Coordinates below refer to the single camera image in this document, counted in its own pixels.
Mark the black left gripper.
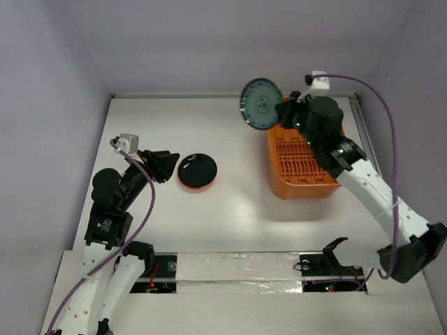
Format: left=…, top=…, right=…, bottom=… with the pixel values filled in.
left=119, top=147, right=179, bottom=208

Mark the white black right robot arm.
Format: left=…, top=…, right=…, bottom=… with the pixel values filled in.
left=274, top=96, right=446, bottom=283

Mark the dark brown plate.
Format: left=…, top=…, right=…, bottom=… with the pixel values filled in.
left=177, top=153, right=218, bottom=187

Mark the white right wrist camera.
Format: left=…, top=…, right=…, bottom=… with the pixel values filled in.
left=305, top=70, right=330, bottom=96

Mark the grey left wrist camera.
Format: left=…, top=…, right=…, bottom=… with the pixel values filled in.
left=111, top=133, right=139, bottom=156

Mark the silver tape covered board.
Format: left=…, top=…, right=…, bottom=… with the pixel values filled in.
left=175, top=252, right=302, bottom=295

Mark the aluminium rail right side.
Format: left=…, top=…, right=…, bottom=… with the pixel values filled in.
left=349, top=94, right=381, bottom=174

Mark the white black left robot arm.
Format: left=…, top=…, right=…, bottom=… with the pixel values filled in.
left=46, top=150, right=179, bottom=334

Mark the orange plastic dish rack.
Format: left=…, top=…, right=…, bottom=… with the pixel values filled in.
left=267, top=124, right=344, bottom=200

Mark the orange plastic plate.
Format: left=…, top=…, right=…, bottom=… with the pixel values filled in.
left=179, top=180, right=214, bottom=193

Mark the blue patterned plate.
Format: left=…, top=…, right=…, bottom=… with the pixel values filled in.
left=240, top=78, right=284, bottom=131

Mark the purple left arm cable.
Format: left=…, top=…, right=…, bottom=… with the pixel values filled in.
left=41, top=139, right=157, bottom=335

